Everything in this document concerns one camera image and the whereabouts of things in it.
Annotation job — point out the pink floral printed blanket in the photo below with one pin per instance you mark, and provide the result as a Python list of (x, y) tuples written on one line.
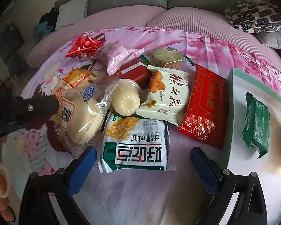
[(142, 192)]

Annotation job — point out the orange pastry packet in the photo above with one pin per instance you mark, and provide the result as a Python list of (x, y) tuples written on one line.
[(77, 75)]

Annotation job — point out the pink waffle seat cover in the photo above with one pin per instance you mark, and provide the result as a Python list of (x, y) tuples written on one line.
[(121, 18)]

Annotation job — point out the small red snack packet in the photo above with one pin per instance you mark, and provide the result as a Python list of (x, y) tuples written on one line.
[(83, 46)]

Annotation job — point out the dark red snack packet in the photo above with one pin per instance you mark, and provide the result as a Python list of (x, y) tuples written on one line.
[(135, 71)]

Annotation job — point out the grey pillow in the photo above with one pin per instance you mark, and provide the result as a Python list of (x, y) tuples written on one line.
[(276, 38)]

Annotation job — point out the green and white cracker packet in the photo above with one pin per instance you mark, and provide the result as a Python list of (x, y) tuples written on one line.
[(135, 150)]

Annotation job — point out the black and white patterned pillow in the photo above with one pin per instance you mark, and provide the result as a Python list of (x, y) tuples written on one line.
[(255, 14)]

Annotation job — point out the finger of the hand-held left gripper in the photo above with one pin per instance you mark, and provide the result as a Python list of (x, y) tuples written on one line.
[(37, 107)]

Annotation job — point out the pile of dark clothes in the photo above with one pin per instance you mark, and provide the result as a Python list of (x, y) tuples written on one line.
[(44, 25)]

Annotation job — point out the pink snack packet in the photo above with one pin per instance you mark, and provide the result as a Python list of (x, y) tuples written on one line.
[(118, 54)]

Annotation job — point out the red gold-patterned snack packet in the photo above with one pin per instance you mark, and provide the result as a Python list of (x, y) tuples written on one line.
[(205, 105)]

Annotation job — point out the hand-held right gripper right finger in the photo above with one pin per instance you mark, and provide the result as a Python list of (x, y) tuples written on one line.
[(204, 171)]

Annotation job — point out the white rice cake packet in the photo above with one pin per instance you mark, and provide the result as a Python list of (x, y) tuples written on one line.
[(171, 91)]

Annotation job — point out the clear green-edged cookie packet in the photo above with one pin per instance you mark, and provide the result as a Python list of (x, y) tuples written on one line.
[(168, 57)]

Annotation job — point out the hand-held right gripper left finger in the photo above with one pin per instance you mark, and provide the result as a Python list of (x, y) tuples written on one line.
[(82, 168)]

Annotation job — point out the dark green snack packet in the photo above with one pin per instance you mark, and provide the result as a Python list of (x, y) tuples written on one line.
[(256, 124)]

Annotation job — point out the clear packet with pale bun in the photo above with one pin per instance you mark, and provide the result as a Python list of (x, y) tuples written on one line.
[(84, 119)]

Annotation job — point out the white tray with teal rim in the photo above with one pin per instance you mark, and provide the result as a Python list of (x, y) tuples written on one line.
[(238, 103)]

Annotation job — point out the dark cabinet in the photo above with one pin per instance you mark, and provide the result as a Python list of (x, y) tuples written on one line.
[(7, 42)]

